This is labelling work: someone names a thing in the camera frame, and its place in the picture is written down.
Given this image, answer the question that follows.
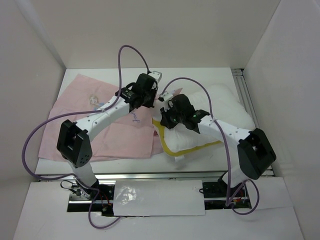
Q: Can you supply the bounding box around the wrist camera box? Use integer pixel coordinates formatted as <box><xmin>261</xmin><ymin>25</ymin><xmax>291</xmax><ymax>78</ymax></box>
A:
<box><xmin>158</xmin><ymin>92</ymin><xmax>174</xmax><ymax>102</ymax></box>
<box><xmin>148</xmin><ymin>71</ymin><xmax>162</xmax><ymax>83</ymax></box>

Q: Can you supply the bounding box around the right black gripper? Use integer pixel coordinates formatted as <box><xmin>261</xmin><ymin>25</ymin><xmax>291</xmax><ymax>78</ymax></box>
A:
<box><xmin>160</xmin><ymin>103</ymin><xmax>185</xmax><ymax>130</ymax></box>

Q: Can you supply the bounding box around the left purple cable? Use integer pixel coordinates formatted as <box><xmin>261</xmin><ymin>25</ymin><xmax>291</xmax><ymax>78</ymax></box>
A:
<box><xmin>21</xmin><ymin>44</ymin><xmax>152</xmax><ymax>181</ymax></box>

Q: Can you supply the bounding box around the purple cable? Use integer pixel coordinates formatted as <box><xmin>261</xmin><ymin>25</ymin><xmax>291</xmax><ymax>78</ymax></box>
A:
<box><xmin>21</xmin><ymin>44</ymin><xmax>152</xmax><ymax>181</ymax></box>
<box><xmin>161</xmin><ymin>76</ymin><xmax>260</xmax><ymax>216</ymax></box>

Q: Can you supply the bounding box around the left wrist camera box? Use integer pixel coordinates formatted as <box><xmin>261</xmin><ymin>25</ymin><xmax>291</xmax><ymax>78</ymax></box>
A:
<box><xmin>148</xmin><ymin>71</ymin><xmax>162</xmax><ymax>83</ymax></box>

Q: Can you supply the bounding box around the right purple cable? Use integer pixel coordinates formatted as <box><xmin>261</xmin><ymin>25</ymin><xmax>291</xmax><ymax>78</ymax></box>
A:
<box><xmin>161</xmin><ymin>76</ymin><xmax>260</xmax><ymax>216</ymax></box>

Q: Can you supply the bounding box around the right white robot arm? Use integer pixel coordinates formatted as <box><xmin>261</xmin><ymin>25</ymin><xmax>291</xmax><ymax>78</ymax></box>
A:
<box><xmin>159</xmin><ymin>92</ymin><xmax>277</xmax><ymax>197</ymax></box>

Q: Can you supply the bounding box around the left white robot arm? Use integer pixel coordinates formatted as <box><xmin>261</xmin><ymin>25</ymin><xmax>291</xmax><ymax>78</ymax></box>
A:
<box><xmin>56</xmin><ymin>71</ymin><xmax>162</xmax><ymax>200</ymax></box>

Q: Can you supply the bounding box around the aluminium side rail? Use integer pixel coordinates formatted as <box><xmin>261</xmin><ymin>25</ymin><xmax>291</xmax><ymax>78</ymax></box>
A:
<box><xmin>231</xmin><ymin>67</ymin><xmax>276</xmax><ymax>178</ymax></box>

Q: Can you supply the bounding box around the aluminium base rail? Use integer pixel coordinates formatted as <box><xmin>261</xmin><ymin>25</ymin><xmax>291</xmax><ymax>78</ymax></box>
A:
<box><xmin>38</xmin><ymin>171</ymin><xmax>252</xmax><ymax>212</ymax></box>

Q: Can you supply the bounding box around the white pillow yellow trim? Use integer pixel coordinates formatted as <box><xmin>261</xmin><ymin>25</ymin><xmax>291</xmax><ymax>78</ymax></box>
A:
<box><xmin>151</xmin><ymin>84</ymin><xmax>255</xmax><ymax>172</ymax></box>

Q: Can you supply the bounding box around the pink blue printed pillowcase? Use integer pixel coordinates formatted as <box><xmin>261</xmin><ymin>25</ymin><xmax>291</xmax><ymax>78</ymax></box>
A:
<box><xmin>38</xmin><ymin>74</ymin><xmax>163</xmax><ymax>162</ymax></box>

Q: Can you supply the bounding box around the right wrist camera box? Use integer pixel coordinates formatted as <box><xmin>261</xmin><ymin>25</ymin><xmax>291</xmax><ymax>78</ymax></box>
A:
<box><xmin>158</xmin><ymin>92</ymin><xmax>174</xmax><ymax>102</ymax></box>

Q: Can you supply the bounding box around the white cover sheet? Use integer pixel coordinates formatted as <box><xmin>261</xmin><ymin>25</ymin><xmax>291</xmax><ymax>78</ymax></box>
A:
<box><xmin>113</xmin><ymin>179</ymin><xmax>206</xmax><ymax>217</ymax></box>

